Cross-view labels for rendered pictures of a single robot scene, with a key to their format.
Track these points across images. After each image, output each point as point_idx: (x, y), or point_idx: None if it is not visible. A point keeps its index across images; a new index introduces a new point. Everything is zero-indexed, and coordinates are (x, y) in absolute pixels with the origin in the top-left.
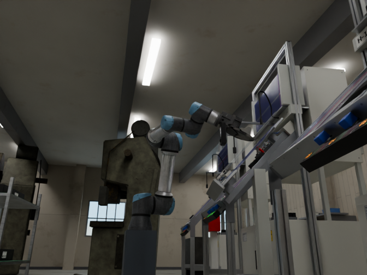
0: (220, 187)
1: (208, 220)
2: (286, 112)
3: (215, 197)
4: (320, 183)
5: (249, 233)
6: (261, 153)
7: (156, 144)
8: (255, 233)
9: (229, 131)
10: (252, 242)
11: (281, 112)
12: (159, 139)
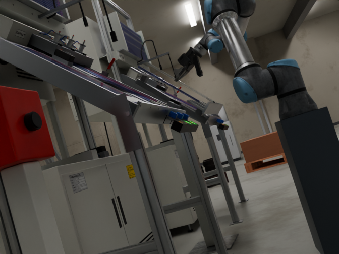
0: (218, 112)
1: (187, 129)
2: (61, 27)
3: (209, 112)
4: (60, 128)
5: (94, 173)
6: (72, 53)
7: (244, 14)
8: (107, 171)
9: (191, 66)
10: (102, 187)
11: (53, 17)
12: (242, 22)
